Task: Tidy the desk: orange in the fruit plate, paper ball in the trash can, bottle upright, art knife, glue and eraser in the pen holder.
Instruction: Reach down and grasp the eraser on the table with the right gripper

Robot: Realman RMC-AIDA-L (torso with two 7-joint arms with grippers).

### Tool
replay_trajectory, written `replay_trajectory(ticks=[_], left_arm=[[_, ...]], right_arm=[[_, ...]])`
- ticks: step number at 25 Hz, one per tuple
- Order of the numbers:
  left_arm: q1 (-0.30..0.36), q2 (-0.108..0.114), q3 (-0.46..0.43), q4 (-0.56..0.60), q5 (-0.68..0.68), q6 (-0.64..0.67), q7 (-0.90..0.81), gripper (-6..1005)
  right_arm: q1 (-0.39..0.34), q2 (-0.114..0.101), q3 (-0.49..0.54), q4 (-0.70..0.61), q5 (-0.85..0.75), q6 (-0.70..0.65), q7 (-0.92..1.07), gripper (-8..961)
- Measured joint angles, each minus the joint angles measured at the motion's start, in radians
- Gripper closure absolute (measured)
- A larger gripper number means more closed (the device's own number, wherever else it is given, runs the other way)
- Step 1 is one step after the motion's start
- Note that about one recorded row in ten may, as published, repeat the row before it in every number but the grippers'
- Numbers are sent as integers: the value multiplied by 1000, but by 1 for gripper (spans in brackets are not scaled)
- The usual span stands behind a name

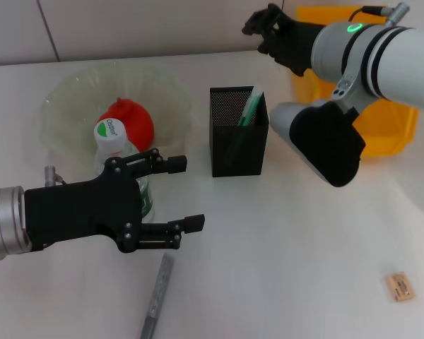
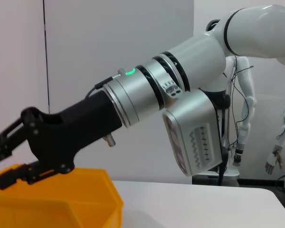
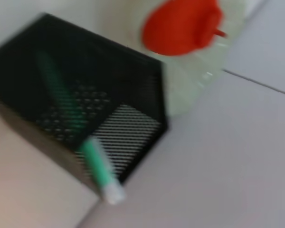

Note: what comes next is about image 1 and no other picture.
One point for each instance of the beige eraser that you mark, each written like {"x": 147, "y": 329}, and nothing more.
{"x": 401, "y": 286}

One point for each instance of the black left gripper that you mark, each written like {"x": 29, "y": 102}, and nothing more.
{"x": 81, "y": 212}

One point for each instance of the black mesh pen holder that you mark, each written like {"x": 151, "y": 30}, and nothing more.
{"x": 238, "y": 155}

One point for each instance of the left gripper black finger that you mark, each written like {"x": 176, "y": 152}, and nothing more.
{"x": 194, "y": 223}

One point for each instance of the green white pen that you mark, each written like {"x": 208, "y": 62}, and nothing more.
{"x": 251, "y": 106}

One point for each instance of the yellow plastic bin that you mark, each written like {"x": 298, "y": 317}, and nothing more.
{"x": 385, "y": 141}

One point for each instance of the red-orange toy orange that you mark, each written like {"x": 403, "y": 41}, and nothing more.
{"x": 138, "y": 120}

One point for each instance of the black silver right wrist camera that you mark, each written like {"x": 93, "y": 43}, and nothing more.
{"x": 325, "y": 144}

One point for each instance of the clear green glass fruit plate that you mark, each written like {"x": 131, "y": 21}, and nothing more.
{"x": 77, "y": 92}

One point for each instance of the grey marker pen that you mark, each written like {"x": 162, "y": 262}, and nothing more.
{"x": 159, "y": 293}

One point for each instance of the left gripper silver connector stub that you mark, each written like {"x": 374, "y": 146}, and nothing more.
{"x": 49, "y": 175}

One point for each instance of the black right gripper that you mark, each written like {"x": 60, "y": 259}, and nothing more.
{"x": 297, "y": 42}

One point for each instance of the clear water bottle green label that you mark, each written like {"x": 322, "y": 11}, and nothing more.
{"x": 109, "y": 136}

